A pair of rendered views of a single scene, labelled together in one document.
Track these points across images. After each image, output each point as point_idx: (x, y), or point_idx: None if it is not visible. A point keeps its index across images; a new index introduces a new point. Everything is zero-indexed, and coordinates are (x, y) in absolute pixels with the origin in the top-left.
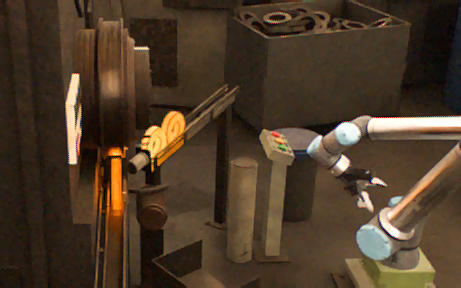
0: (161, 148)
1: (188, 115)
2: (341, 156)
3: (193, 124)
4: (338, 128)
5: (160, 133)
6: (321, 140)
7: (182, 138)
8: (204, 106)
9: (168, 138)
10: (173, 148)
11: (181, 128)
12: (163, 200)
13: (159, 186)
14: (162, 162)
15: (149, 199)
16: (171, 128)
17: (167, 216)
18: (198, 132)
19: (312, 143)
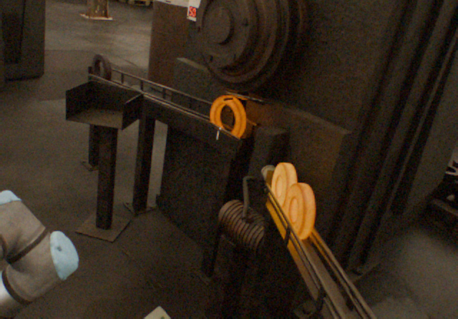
0: (279, 199)
1: (333, 257)
2: (3, 270)
3: (298, 241)
4: (14, 195)
5: (283, 178)
6: (50, 234)
7: (285, 227)
8: (358, 307)
9: (285, 203)
10: (284, 229)
11: (297, 222)
12: (235, 218)
13: (245, 207)
14: (268, 208)
15: (242, 205)
16: (290, 196)
17: (220, 222)
18: (298, 270)
19: (69, 252)
